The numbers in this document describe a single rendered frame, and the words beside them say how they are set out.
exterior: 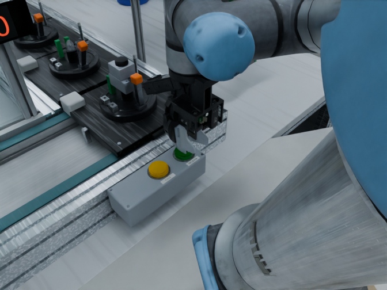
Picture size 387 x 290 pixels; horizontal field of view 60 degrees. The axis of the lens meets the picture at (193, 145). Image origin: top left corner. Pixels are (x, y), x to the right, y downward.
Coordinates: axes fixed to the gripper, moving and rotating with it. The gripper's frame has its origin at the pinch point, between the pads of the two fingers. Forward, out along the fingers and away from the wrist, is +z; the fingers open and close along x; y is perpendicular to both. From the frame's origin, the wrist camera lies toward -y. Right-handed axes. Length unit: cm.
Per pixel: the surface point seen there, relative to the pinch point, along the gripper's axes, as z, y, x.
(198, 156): 2.5, 2.8, 1.8
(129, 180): 2.5, -2.2, -12.9
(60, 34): 1, -69, 9
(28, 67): 1, -55, -9
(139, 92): -5.0, -15.9, 1.3
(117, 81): -6.3, -21.3, -0.6
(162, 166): 1.3, 0.3, -6.3
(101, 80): 1.4, -35.7, 2.9
